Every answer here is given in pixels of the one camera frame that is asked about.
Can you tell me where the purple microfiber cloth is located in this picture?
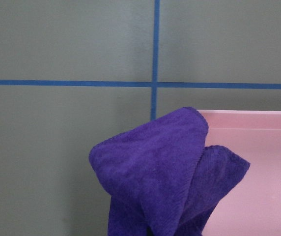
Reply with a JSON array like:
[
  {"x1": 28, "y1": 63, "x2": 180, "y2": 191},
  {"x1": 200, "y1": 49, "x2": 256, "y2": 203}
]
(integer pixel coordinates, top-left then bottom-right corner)
[{"x1": 89, "y1": 107, "x2": 250, "y2": 236}]

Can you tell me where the pink plastic tray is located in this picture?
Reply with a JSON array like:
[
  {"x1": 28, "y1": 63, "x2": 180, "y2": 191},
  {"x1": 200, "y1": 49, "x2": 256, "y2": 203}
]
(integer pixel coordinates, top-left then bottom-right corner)
[{"x1": 202, "y1": 110, "x2": 281, "y2": 236}]

